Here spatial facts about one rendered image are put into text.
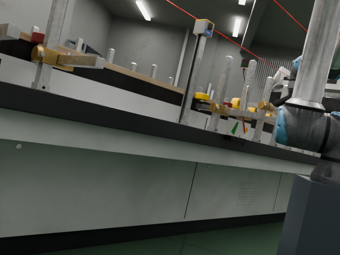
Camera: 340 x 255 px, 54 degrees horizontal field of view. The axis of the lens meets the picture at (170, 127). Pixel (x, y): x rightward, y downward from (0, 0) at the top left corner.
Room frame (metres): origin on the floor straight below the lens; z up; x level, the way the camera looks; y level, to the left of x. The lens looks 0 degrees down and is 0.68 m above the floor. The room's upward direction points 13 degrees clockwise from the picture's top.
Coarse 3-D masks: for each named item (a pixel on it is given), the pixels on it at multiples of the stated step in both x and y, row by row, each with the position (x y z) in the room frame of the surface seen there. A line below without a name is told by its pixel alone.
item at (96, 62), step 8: (64, 56) 1.10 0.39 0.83; (72, 56) 1.06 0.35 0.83; (80, 56) 1.03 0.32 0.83; (88, 56) 1.00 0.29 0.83; (96, 56) 0.97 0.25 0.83; (64, 64) 1.10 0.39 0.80; (72, 64) 1.05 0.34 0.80; (80, 64) 1.02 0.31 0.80; (88, 64) 0.99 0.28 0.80; (96, 64) 0.97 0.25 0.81
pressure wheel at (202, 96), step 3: (198, 93) 1.96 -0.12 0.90; (201, 93) 1.95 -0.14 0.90; (195, 96) 1.98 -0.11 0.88; (198, 96) 1.96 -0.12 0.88; (201, 96) 1.95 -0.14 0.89; (204, 96) 1.95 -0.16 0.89; (207, 96) 1.96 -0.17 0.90; (198, 99) 2.02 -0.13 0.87; (201, 99) 1.98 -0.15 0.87; (204, 99) 1.95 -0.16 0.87; (207, 99) 1.97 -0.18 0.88; (201, 102) 1.98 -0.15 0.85; (198, 111) 1.98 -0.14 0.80
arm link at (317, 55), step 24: (336, 0) 1.21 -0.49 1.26; (312, 24) 1.26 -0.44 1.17; (336, 24) 1.23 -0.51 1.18; (312, 48) 1.25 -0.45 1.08; (312, 72) 1.25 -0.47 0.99; (312, 96) 1.25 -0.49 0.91; (288, 120) 1.27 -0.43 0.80; (312, 120) 1.25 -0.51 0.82; (288, 144) 1.30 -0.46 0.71; (312, 144) 1.26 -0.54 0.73
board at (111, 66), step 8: (24, 32) 1.25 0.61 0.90; (64, 48) 1.37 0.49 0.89; (104, 64) 1.52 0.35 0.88; (112, 64) 1.55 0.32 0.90; (120, 72) 1.59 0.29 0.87; (128, 72) 1.62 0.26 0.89; (136, 72) 1.66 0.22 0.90; (144, 80) 1.70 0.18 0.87; (152, 80) 1.74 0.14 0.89; (168, 88) 1.83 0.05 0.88; (176, 88) 1.88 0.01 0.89
